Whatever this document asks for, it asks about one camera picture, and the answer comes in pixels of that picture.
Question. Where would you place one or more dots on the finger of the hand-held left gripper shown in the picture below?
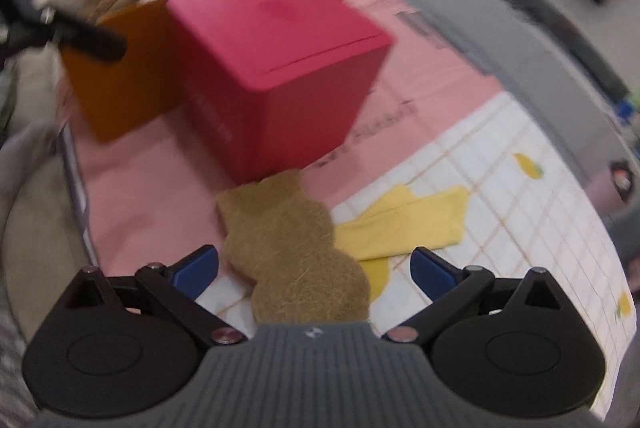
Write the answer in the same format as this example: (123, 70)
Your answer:
(95, 40)

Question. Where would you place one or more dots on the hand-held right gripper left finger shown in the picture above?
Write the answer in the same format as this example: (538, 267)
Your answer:
(197, 270)

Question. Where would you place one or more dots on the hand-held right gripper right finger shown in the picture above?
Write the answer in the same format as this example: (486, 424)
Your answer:
(434, 273)

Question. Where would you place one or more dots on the orange cardboard box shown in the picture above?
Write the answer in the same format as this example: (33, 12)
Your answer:
(125, 72)

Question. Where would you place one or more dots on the tan felt bear-shaped piece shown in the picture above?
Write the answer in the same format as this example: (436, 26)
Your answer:
(295, 248)

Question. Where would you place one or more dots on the yellow cloth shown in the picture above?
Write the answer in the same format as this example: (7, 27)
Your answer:
(410, 228)

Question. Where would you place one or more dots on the red cube box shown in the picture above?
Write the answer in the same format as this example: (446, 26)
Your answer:
(280, 37)

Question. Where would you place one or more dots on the pink trash bin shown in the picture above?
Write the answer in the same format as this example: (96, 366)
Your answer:
(622, 185)

